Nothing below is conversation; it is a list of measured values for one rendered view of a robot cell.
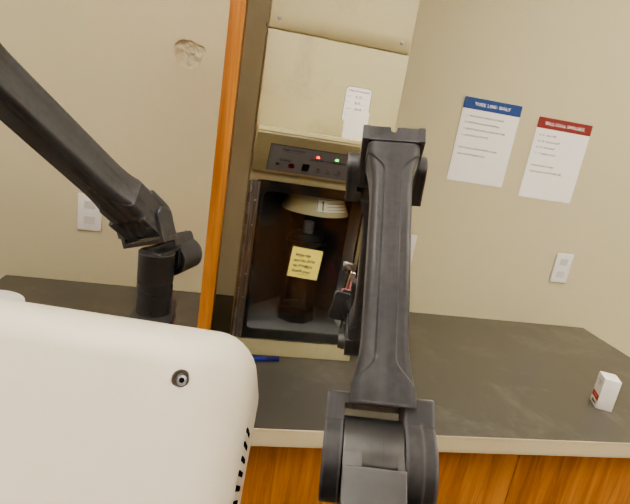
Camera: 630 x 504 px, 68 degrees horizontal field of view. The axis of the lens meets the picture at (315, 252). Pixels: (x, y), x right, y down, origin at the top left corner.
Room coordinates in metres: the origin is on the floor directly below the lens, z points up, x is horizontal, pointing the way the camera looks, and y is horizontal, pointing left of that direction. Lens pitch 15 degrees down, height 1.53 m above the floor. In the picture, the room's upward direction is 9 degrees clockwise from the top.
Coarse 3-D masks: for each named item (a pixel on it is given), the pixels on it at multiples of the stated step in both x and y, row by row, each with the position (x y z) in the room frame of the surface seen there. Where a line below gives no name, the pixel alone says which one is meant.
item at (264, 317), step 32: (288, 192) 1.09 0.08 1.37; (320, 192) 1.10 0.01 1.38; (256, 224) 1.07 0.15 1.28; (288, 224) 1.09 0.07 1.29; (320, 224) 1.10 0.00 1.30; (352, 224) 1.12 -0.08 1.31; (256, 256) 1.08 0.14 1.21; (288, 256) 1.09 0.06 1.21; (352, 256) 1.12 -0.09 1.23; (256, 288) 1.08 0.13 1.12; (288, 288) 1.09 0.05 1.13; (320, 288) 1.11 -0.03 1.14; (256, 320) 1.08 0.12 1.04; (288, 320) 1.09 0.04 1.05; (320, 320) 1.11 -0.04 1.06
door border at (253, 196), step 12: (252, 192) 1.07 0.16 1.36; (252, 204) 1.07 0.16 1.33; (252, 216) 1.07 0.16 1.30; (252, 228) 1.07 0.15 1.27; (252, 240) 1.07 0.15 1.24; (240, 264) 1.06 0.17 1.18; (240, 288) 1.07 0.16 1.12; (240, 300) 1.07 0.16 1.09; (240, 312) 1.07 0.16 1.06; (240, 324) 1.07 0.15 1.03; (240, 336) 1.07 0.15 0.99
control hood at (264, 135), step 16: (256, 128) 1.04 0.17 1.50; (272, 128) 0.97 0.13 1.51; (256, 144) 1.00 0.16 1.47; (288, 144) 1.00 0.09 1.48; (304, 144) 1.00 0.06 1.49; (320, 144) 1.00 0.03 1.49; (336, 144) 1.00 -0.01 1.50; (352, 144) 1.01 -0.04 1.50; (256, 160) 1.03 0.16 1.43; (304, 176) 1.08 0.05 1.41
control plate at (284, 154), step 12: (276, 144) 1.00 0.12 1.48; (276, 156) 1.02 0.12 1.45; (288, 156) 1.02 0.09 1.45; (300, 156) 1.02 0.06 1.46; (312, 156) 1.03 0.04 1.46; (324, 156) 1.03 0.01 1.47; (336, 156) 1.03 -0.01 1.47; (276, 168) 1.05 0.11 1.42; (288, 168) 1.05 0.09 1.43; (300, 168) 1.05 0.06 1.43; (312, 168) 1.05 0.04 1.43; (324, 168) 1.06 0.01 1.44; (336, 168) 1.06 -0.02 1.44
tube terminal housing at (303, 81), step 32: (288, 32) 1.09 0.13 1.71; (288, 64) 1.09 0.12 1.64; (320, 64) 1.10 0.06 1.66; (352, 64) 1.12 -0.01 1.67; (384, 64) 1.13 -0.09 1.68; (288, 96) 1.09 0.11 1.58; (320, 96) 1.10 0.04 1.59; (384, 96) 1.13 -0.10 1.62; (288, 128) 1.09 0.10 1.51; (320, 128) 1.11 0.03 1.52; (256, 352) 1.09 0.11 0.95; (288, 352) 1.11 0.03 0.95; (320, 352) 1.12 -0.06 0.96
